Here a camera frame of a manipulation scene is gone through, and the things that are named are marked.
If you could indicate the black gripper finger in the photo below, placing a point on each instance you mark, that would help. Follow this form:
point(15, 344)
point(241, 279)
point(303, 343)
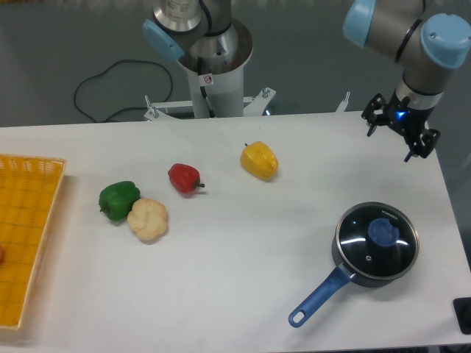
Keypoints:
point(373, 113)
point(421, 144)

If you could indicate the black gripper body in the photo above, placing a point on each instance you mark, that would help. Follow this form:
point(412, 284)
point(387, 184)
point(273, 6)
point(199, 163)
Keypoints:
point(406, 121)

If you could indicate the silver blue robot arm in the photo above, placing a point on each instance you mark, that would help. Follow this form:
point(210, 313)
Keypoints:
point(428, 50)

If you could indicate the glass pot lid blue knob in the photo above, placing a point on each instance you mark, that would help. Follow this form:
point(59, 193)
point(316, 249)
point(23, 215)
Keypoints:
point(376, 242)

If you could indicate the yellow bell pepper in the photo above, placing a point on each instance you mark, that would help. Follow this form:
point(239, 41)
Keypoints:
point(259, 160)

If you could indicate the black object at table edge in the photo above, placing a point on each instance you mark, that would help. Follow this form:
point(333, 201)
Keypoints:
point(462, 311)

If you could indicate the red bell pepper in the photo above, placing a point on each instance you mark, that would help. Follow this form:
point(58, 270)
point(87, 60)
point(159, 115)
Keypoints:
point(185, 178)

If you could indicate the beige bread roll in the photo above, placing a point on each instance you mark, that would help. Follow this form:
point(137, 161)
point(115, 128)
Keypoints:
point(148, 219)

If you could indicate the green bell pepper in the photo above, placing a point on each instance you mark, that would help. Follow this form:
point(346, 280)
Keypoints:
point(116, 200)

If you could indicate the yellow woven basket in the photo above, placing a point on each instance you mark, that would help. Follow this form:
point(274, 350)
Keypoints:
point(29, 188)

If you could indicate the white metal table bracket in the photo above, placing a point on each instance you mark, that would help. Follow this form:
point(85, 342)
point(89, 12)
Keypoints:
point(343, 104)

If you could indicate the dark saucepan blue handle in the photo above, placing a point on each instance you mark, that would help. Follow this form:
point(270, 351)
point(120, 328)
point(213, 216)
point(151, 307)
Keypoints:
point(337, 279)

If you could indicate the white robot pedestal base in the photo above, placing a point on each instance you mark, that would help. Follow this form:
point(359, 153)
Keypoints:
point(215, 70)

